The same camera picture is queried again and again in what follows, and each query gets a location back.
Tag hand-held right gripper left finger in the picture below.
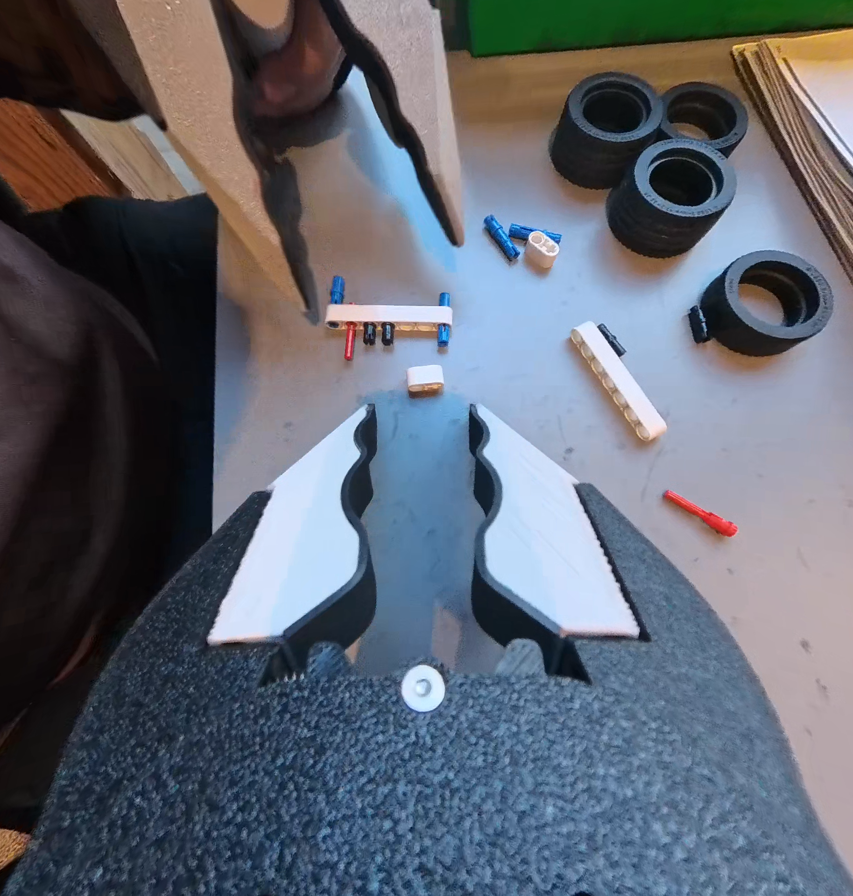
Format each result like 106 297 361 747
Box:
208 403 378 648

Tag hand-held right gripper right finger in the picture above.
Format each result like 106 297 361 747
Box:
468 403 642 641

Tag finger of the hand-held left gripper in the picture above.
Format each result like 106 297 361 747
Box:
72 0 322 326
320 0 467 247

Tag green box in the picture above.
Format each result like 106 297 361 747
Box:
465 0 853 57

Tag long white beam with pins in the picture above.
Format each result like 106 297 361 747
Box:
324 304 455 330

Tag printed instruction book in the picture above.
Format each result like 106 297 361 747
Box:
731 35 853 316

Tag person's black pants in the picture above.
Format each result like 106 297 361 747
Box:
0 147 219 834

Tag grey desk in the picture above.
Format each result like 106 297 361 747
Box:
212 31 853 896

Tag person's brown shirt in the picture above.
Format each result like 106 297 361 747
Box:
0 206 161 750

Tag wooden cabinet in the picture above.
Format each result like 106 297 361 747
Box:
0 98 189 211

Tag long white toy beam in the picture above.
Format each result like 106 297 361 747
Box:
570 321 669 443

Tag black toy tire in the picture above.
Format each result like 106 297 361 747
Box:
606 140 739 259
657 82 749 162
549 72 665 191
699 250 835 357

